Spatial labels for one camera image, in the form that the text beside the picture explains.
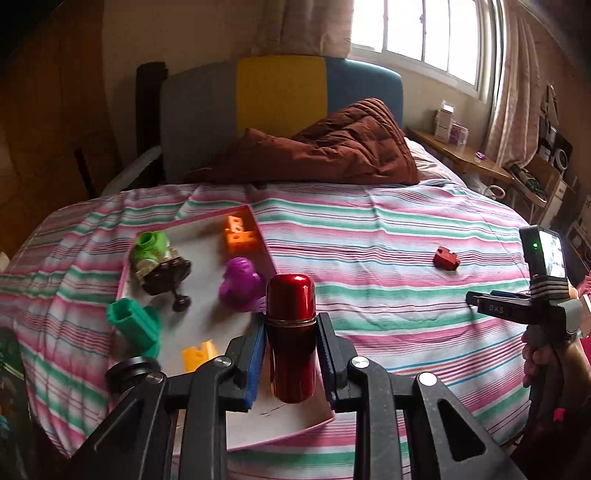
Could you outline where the orange toy block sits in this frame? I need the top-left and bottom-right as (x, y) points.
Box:
(224, 213), (259, 254)

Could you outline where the white tray with pink rim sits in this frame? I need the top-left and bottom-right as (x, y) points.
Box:
(115, 204), (335, 452)

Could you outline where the cluttered storage shelf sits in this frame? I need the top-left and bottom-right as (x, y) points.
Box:
(536, 83), (591, 278)

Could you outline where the window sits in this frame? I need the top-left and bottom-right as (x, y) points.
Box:
(346, 0), (506, 100)

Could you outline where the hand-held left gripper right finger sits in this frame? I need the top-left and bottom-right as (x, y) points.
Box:
(316, 313), (527, 480)

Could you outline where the red toy cap piece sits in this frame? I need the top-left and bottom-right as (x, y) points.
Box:
(433, 247), (461, 271)

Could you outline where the grey yellow blue headboard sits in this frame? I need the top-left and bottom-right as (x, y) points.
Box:
(159, 55), (404, 183)

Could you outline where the striped pink green blanket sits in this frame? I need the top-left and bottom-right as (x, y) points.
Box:
(0, 181), (536, 480)

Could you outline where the yellow toy block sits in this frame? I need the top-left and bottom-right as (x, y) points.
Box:
(181, 339), (219, 374)

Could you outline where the brown quilt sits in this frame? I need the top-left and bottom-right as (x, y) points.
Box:
(185, 98), (420, 186)

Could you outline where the brown toy with wheel stem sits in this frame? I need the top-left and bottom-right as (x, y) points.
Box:
(139, 258), (192, 313)

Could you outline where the wooden bedside table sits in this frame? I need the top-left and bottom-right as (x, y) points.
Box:
(406, 127), (515, 185)

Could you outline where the grey white pillow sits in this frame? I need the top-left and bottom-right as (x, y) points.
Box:
(404, 137), (467, 185)

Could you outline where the beige patterned curtain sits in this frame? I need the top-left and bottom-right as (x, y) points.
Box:
(482, 0), (555, 169)
(256, 0), (355, 58)

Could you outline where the person's right hand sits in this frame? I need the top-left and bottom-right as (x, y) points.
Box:
(522, 330), (591, 393)

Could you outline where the shiny red bottle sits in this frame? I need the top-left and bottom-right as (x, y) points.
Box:
(265, 274), (319, 404)

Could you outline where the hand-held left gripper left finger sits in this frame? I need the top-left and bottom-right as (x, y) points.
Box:
(65, 314), (266, 480)

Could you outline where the white carton box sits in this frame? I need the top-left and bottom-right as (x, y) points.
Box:
(433, 99), (455, 144)

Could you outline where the black rolled mat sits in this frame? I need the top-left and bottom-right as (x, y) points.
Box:
(136, 61), (168, 153)

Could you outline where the green hollow tube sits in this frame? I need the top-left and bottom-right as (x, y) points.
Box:
(107, 298), (162, 358)

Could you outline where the wooden wardrobe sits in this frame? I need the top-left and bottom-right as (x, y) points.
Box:
(0, 0), (121, 241)

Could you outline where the purple funnel-shaped toy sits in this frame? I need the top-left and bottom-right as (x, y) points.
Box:
(218, 257), (266, 312)

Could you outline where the wooden metal chair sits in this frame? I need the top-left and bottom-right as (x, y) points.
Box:
(508, 154), (571, 227)

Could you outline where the green round toy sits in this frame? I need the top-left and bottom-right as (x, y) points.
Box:
(128, 231), (178, 280)

